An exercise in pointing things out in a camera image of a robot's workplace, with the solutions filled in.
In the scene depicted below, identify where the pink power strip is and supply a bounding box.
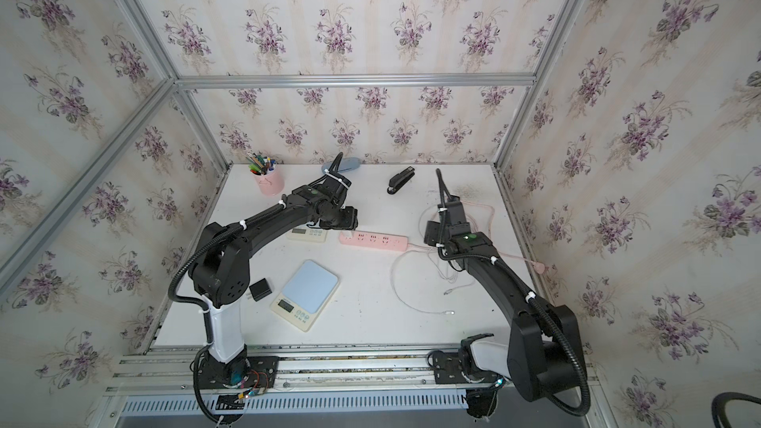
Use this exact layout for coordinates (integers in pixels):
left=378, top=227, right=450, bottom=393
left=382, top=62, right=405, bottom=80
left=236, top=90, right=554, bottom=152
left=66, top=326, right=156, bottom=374
left=339, top=231, right=409, bottom=253

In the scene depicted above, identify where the blue cream kitchen scale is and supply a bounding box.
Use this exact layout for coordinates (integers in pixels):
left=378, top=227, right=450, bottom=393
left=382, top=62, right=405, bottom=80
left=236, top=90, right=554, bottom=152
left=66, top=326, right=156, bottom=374
left=270, top=260, right=340, bottom=333

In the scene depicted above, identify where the black power adapter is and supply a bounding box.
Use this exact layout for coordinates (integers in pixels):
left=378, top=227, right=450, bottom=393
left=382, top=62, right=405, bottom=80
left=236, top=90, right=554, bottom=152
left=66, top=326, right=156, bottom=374
left=249, top=277, right=273, bottom=301

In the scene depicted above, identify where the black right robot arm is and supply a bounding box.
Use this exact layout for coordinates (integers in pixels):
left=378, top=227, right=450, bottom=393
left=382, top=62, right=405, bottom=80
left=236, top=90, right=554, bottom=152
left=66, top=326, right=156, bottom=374
left=424, top=170, right=592, bottom=417

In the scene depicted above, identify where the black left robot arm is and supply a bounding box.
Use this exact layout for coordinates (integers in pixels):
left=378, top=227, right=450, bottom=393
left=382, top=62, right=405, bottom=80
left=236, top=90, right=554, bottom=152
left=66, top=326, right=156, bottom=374
left=168, top=154, right=358, bottom=368

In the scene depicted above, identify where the blue fabric glasses case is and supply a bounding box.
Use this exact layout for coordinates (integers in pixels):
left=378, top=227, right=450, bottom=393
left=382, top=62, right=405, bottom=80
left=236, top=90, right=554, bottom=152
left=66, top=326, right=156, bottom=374
left=321, top=158, right=362, bottom=174

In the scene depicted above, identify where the black stapler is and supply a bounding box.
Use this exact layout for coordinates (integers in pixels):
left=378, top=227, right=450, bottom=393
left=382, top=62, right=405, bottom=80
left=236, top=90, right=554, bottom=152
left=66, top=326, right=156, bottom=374
left=386, top=166, right=415, bottom=195

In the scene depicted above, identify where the pink metal pen bucket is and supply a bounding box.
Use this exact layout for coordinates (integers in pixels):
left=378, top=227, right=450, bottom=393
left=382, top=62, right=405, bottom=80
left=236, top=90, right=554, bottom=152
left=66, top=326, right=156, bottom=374
left=254, top=166, right=285, bottom=196

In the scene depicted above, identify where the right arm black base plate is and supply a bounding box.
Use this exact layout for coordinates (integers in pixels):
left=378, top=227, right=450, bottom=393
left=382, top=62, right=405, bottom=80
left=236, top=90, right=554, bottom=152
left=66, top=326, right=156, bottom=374
left=426, top=350, right=501, bottom=386

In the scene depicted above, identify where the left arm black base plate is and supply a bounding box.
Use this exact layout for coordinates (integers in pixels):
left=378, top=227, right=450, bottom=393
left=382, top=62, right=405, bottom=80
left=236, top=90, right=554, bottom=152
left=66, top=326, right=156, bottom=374
left=194, top=356, right=281, bottom=390

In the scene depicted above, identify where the aluminium mounting rail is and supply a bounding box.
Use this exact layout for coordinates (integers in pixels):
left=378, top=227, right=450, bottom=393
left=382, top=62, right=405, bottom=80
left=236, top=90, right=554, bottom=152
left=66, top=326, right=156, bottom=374
left=106, top=342, right=460, bottom=396

